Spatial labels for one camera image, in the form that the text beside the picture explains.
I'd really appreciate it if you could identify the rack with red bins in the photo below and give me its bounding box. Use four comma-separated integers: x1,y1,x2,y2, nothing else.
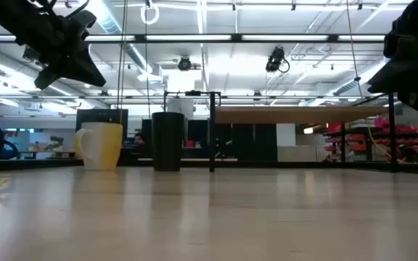
323,115,418,163

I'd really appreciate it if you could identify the black ceiling-mounted device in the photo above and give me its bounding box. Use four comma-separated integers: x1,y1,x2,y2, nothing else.
22,46,43,63

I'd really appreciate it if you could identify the wooden shelf black frame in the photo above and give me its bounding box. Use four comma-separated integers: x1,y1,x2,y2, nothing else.
163,90,398,173

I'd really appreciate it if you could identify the round black ceiling fixture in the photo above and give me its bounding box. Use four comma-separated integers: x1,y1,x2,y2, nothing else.
177,56,192,72

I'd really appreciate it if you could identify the black overhead camera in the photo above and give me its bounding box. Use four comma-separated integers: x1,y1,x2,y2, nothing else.
266,46,290,73

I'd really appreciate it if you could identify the thin hanging cable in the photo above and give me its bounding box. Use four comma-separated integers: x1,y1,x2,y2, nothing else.
345,0,363,99

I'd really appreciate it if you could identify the tall black cup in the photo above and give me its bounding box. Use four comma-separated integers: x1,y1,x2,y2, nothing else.
151,112,186,172

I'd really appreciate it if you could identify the black monitor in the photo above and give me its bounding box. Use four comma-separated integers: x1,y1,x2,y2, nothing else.
75,108,129,141

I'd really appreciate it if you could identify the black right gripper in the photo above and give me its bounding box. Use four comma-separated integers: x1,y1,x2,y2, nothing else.
366,0,418,115

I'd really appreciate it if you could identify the black metal table frame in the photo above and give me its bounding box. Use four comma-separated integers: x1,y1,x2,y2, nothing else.
0,158,418,175

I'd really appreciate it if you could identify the yellow hanging cable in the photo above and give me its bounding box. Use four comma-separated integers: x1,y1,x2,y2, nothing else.
366,119,406,163

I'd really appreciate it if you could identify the yellow-orange mug white handle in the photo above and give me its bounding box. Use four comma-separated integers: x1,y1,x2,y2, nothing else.
74,121,123,171

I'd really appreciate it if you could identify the small potted plant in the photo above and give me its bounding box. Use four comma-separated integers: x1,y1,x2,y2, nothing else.
46,136,65,152

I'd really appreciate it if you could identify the white cable loop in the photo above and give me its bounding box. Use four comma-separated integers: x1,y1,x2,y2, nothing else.
140,2,160,25

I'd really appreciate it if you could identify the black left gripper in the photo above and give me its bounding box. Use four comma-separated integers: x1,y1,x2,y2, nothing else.
25,9,107,91

